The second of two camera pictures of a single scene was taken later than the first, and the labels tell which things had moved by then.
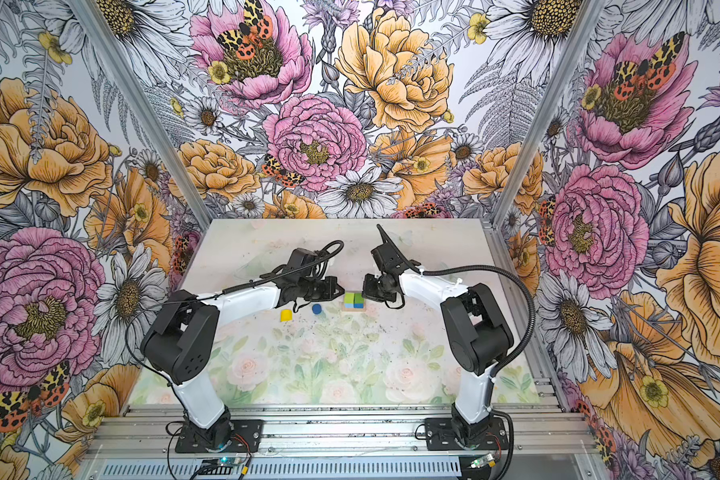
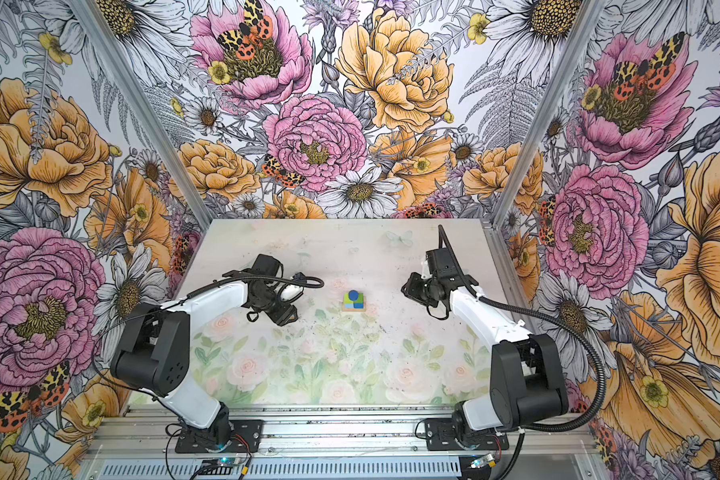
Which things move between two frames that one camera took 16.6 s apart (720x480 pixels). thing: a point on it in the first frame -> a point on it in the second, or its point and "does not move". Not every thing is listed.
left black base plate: [246, 438] does not move
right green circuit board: [482, 461] does not move
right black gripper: [368, 291] -> [411, 288]
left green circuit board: [230, 461] does not move
